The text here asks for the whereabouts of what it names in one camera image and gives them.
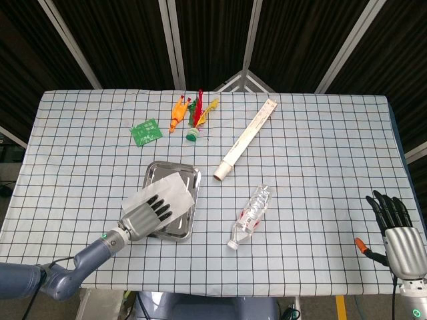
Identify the green packet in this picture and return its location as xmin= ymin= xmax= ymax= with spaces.
xmin=130 ymin=118 xmax=163 ymax=147

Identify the clear plastic sheet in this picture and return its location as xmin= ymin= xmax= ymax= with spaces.
xmin=120 ymin=172 xmax=195 ymax=231

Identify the metal tray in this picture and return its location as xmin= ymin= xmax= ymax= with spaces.
xmin=142 ymin=160 xmax=202 ymax=243

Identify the clear plastic water bottle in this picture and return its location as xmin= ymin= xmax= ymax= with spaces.
xmin=227 ymin=183 xmax=274 ymax=250

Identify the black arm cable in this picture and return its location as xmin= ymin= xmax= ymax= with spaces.
xmin=23 ymin=257 xmax=75 ymax=320

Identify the yellow rubber chicken toy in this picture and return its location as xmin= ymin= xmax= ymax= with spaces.
xmin=168 ymin=94 xmax=191 ymax=134

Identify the blue checked tablecloth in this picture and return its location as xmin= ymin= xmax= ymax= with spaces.
xmin=0 ymin=89 xmax=427 ymax=297

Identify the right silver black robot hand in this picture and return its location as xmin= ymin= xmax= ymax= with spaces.
xmin=354 ymin=189 xmax=423 ymax=279

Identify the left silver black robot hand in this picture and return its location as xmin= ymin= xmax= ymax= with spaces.
xmin=118 ymin=191 xmax=174 ymax=241

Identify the cream folded fan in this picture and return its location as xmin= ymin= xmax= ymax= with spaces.
xmin=222 ymin=98 xmax=278 ymax=171

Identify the white metal frame post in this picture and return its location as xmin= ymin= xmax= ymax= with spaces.
xmin=242 ymin=0 xmax=264 ymax=73
xmin=405 ymin=141 xmax=427 ymax=164
xmin=0 ymin=125 xmax=27 ymax=149
xmin=315 ymin=0 xmax=388 ymax=94
xmin=158 ymin=0 xmax=187 ymax=90
xmin=38 ymin=0 xmax=103 ymax=89

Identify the triangular metal frame foot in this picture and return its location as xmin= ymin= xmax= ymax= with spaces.
xmin=213 ymin=69 xmax=276 ymax=93

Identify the white wrap roll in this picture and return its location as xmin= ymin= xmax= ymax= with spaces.
xmin=213 ymin=161 xmax=234 ymax=182

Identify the blue white robot base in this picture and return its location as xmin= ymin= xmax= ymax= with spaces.
xmin=133 ymin=291 xmax=280 ymax=320

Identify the feather shuttlecock with green base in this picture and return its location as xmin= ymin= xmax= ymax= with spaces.
xmin=185 ymin=89 xmax=220 ymax=142

